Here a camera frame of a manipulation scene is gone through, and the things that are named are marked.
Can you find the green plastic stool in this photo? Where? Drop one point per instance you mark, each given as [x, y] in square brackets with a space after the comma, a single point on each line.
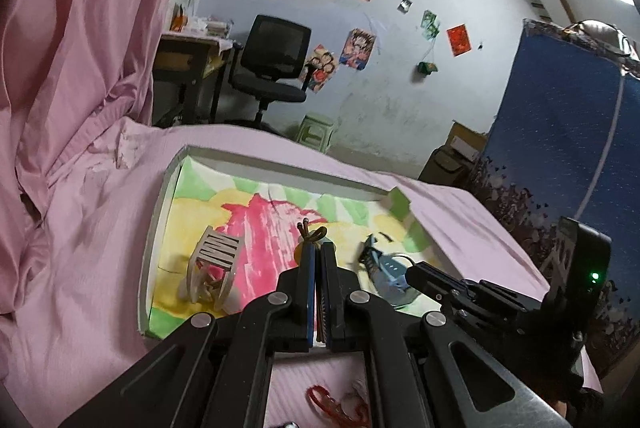
[315, 130]

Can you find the cardboard box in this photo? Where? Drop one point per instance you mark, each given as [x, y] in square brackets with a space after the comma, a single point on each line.
[467, 140]

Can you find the pile of books and papers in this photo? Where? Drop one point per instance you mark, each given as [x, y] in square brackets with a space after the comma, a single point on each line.
[200, 24]

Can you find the shallow grey tray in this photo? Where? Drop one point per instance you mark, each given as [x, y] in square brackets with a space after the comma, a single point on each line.
[160, 228]

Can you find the colourful painted paper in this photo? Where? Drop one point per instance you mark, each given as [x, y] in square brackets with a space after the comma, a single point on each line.
[260, 228]

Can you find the green wall card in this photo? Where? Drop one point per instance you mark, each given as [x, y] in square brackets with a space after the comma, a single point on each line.
[430, 24]

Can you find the pink bed sheet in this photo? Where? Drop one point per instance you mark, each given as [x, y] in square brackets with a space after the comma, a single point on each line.
[90, 288]

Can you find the red paper wall decoration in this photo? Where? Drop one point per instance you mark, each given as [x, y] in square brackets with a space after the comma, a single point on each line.
[458, 40]

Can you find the anime wall poster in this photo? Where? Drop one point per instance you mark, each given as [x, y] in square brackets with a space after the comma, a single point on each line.
[358, 48]

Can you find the wooden desk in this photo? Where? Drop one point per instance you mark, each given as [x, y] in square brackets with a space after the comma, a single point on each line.
[180, 58]

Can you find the cartoon family wall poster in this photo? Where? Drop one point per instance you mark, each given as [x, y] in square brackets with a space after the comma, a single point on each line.
[320, 68]

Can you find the small wall photo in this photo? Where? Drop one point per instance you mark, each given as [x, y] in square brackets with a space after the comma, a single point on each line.
[405, 5]

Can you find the pink curtain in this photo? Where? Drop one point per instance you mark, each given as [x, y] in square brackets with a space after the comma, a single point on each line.
[75, 33]

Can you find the blue kids smartwatch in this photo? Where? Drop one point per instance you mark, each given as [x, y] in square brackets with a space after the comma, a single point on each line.
[387, 268]

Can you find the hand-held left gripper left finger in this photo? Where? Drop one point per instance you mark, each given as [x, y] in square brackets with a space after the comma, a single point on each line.
[309, 293]

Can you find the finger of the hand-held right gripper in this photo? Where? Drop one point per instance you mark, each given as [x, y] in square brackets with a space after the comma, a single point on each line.
[480, 315]
[432, 277]

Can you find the grey bundle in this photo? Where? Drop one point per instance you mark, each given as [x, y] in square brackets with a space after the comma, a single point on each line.
[600, 35]

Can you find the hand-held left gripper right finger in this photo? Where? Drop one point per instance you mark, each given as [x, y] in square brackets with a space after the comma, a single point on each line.
[326, 293]

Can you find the small green hanging box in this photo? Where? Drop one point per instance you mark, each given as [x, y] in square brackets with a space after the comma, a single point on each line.
[428, 68]

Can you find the black office chair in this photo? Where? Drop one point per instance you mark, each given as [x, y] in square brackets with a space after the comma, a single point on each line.
[270, 58]

